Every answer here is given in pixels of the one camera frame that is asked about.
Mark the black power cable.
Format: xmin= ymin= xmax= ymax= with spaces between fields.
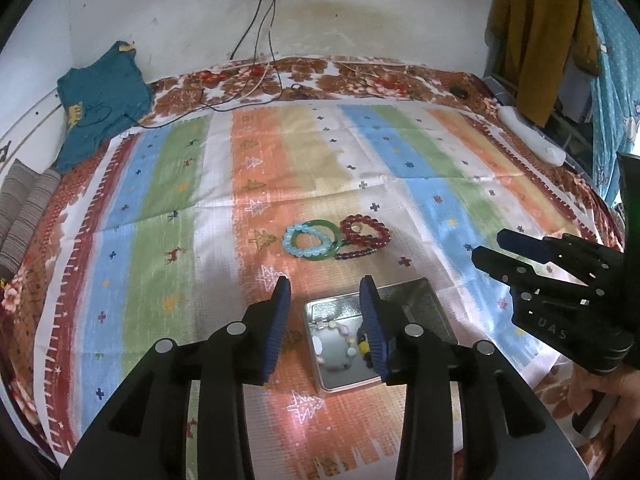
xmin=231 ymin=0 xmax=266 ymax=63
xmin=137 ymin=0 xmax=283 ymax=128

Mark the red bead bracelet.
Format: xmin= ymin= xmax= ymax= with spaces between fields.
xmin=340 ymin=214 xmax=392 ymax=251

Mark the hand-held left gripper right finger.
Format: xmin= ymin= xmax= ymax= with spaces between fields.
xmin=359 ymin=275 xmax=588 ymax=480

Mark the metal tin box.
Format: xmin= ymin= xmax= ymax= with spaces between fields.
xmin=304 ymin=277 xmax=458 ymax=393

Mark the light blue bead bracelet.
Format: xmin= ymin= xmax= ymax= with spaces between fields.
xmin=283 ymin=224 xmax=335 ymax=260

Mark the dark blue bead bracelet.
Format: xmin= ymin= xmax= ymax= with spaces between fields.
xmin=334 ymin=232 xmax=381 ymax=262

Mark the pastel bead bracelet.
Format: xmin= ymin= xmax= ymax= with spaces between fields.
xmin=312 ymin=321 xmax=368 ymax=368

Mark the teal t-shirt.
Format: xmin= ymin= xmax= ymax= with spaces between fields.
xmin=56 ymin=41 xmax=153 ymax=175

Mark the grey striped cushion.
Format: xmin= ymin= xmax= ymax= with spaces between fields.
xmin=0 ymin=158 xmax=62 ymax=281

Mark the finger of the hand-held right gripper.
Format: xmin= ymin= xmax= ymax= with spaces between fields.
xmin=498 ymin=229 xmax=623 ymax=286
xmin=471 ymin=246 xmax=591 ymax=313

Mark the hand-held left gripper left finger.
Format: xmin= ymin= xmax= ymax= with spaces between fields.
xmin=60 ymin=275 xmax=293 ymax=480

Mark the mustard hanging garment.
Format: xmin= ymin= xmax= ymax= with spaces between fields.
xmin=489 ymin=0 xmax=598 ymax=128

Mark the colourful striped cloth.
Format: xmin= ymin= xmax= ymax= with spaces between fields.
xmin=35 ymin=102 xmax=608 ymax=480

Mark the green jade bangle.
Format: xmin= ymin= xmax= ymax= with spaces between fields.
xmin=292 ymin=219 xmax=346 ymax=262

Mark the grey hanging garment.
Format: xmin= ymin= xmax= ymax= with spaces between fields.
xmin=557 ymin=55 xmax=596 ymax=123

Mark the blue printed curtain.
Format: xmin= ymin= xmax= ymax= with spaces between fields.
xmin=565 ymin=0 xmax=640 ymax=206

